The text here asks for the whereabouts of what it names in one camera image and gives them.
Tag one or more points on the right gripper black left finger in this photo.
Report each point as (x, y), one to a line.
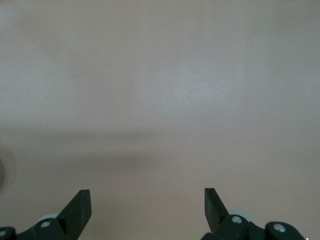
(72, 220)

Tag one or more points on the brown table cover sheet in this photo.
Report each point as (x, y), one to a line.
(160, 100)

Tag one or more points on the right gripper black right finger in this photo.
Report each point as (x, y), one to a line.
(215, 220)

